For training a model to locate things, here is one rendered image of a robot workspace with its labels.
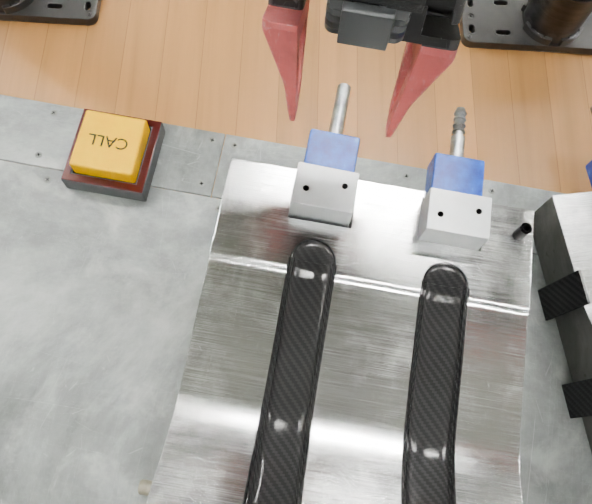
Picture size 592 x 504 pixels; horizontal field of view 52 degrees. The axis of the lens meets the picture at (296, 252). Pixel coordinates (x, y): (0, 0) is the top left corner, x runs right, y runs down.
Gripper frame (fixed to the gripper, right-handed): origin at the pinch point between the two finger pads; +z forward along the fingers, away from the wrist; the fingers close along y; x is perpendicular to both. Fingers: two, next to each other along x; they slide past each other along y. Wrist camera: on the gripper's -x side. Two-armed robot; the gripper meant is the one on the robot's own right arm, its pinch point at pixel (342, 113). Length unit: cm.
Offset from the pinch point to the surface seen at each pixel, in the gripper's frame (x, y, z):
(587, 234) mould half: 9.1, 23.9, 12.6
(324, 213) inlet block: 2.6, 0.2, 10.3
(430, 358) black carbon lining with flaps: -4.3, 10.3, 17.3
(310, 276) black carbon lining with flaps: -0.2, -0.1, 14.7
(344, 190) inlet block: 3.6, 1.4, 8.5
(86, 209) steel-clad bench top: 8.4, -22.4, 19.2
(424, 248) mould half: 2.7, 8.7, 12.2
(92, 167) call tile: 9.1, -21.6, 14.6
